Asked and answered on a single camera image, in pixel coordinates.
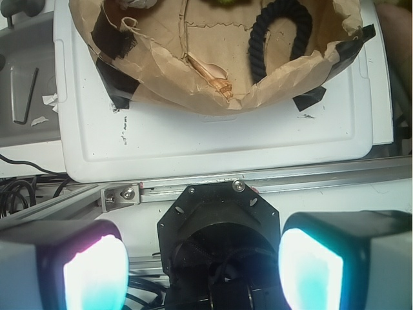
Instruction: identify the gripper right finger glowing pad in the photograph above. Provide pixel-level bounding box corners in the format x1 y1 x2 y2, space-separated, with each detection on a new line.
278 210 412 309

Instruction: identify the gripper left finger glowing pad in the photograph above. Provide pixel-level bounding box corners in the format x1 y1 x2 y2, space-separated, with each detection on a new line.
1 219 129 309

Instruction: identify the black hex key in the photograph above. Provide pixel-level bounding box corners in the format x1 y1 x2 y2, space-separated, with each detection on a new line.
10 66 39 125

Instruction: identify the orange conch seashell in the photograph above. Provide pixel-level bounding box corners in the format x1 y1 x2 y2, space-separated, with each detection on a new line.
186 54 233 100

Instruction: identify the brown paper bag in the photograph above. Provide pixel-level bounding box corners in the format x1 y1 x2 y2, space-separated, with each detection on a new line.
69 1 376 116

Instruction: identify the aluminium extrusion rail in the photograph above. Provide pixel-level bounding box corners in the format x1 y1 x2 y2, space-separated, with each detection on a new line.
1 156 412 234

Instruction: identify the silver corner bracket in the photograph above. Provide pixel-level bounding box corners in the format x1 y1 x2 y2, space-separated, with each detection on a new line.
100 183 141 213

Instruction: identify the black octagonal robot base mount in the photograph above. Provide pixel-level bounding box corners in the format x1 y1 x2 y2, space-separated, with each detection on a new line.
157 181 286 309

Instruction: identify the dark blue rope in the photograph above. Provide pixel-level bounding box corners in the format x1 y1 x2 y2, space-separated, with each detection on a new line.
247 0 314 83

